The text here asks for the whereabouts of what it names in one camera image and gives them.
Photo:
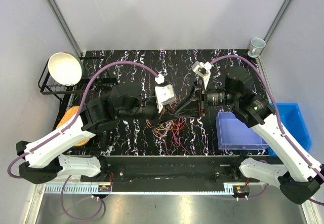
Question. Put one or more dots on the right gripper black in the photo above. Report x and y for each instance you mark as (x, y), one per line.
(194, 105)

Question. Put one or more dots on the white bowl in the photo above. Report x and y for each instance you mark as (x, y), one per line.
(65, 68)

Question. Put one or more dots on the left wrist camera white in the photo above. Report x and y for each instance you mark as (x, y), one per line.
(164, 96)

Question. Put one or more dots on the white mug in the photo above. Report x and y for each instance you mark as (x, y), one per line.
(256, 46)

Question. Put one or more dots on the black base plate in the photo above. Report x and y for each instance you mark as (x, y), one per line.
(167, 174)

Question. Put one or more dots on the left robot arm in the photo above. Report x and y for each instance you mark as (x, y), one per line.
(45, 159)

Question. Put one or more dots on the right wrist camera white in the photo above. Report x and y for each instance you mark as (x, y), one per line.
(203, 70)

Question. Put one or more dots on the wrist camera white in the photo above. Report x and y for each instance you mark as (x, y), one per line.
(164, 96)
(203, 70)

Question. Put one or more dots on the orange woven mat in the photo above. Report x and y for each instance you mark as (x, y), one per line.
(67, 116)

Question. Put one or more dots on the purple translucent box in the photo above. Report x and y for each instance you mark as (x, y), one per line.
(232, 134)

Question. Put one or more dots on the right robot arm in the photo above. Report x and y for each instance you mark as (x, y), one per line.
(300, 175)

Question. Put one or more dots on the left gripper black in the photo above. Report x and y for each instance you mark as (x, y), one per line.
(165, 114)

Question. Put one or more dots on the blue plastic bin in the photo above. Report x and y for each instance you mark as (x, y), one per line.
(292, 119)

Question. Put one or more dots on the black wire dish rack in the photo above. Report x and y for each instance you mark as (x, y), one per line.
(48, 86)

